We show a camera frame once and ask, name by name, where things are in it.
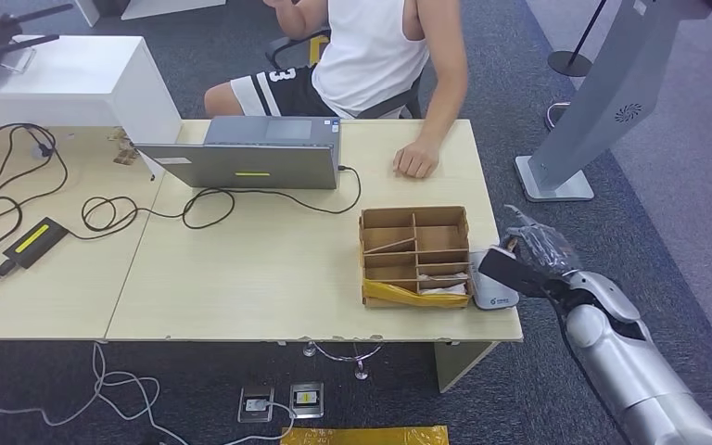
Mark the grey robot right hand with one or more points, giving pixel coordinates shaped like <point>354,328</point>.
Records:
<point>543,249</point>

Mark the person's left hand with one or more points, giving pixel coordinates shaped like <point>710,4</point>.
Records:
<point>417,161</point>

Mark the cardboard divider box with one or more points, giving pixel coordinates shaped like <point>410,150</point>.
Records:
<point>433,236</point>

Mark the person's right forearm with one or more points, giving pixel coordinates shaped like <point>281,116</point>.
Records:
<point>297,18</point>

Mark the person's left forearm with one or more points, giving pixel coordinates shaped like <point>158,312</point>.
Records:
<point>442,110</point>

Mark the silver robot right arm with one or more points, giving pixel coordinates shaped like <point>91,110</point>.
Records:
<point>620,362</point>

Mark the grey white card reader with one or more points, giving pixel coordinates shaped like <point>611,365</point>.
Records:
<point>494,295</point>

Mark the white card stack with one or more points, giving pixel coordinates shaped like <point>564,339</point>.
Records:
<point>445,290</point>

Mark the person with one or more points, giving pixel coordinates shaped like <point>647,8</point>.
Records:
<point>368,55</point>

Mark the brown patterned card pile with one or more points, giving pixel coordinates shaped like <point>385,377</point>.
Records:
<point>125,156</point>

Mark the chrome bent tube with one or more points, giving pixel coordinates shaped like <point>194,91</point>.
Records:
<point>546,115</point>

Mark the yellow plastic strip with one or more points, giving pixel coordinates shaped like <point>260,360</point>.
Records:
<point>393,295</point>

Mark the beige desk leg panel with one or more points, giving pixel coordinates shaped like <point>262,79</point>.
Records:
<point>454,362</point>

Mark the silver kiosk stand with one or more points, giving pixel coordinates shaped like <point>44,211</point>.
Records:
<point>608,92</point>

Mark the grey laptop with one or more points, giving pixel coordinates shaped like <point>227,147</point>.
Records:
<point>239,166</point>

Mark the metal floor outlet yellow label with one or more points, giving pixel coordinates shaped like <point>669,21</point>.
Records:
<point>305,399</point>

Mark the white furniture base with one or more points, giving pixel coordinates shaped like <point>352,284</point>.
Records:
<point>165,6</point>

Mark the metal floor outlet with plug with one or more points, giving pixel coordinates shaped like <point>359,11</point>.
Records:
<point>248,413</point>

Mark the white counter block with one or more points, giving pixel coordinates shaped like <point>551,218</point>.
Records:
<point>55,80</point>

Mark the black power adapter yellow label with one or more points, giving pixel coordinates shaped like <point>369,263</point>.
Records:
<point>33,242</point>

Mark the clear acrylic stand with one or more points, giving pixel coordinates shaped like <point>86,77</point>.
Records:
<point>21,60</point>

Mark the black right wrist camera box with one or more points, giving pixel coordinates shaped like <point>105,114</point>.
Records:
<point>516,273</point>

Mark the black stanchion post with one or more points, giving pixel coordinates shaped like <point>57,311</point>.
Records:
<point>570,63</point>

